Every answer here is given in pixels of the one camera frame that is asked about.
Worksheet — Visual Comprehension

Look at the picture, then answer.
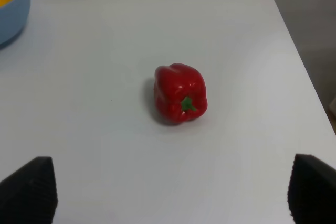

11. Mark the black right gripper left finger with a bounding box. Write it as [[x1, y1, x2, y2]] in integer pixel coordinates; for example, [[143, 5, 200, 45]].
[[1, 156, 58, 224]]

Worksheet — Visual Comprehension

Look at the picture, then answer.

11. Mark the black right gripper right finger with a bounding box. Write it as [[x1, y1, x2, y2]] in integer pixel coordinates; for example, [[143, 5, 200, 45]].
[[287, 154, 335, 224]]

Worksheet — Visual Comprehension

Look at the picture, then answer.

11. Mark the blue plastic bowl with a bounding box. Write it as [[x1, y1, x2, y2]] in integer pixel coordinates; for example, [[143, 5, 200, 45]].
[[1, 0, 31, 45]]

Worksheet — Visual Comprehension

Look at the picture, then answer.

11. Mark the red bell pepper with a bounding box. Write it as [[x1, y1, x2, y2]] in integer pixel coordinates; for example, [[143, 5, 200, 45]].
[[154, 63, 208, 124]]

